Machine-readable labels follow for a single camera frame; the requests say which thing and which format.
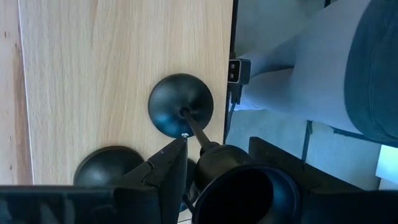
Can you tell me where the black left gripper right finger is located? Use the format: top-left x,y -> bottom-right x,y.
248,136 -> 398,224

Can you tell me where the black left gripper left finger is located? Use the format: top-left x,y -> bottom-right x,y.
0,134 -> 189,224

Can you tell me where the black metal candlestick holder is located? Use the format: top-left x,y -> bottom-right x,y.
147,73 -> 302,224
73,145 -> 146,187

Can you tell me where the black table-edge camera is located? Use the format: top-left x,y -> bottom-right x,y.
227,58 -> 252,105

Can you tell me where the black table frame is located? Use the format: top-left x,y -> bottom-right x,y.
223,0 -> 239,146

